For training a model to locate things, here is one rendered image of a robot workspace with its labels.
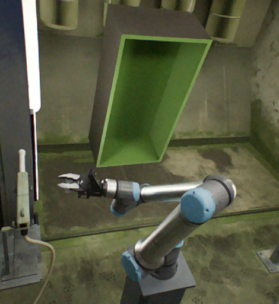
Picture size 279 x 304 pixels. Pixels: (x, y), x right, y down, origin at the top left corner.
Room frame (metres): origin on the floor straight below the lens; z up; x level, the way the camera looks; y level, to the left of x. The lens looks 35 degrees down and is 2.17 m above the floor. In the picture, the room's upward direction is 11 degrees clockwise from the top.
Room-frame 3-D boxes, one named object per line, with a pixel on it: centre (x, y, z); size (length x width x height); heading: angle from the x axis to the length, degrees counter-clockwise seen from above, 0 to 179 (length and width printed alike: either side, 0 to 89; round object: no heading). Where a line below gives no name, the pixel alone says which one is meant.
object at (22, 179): (1.04, 0.49, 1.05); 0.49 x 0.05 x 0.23; 24
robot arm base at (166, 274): (1.12, -0.24, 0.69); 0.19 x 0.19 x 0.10
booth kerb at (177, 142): (3.11, -0.12, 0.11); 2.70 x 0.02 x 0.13; 114
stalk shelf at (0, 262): (0.92, 0.48, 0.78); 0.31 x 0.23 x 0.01; 24
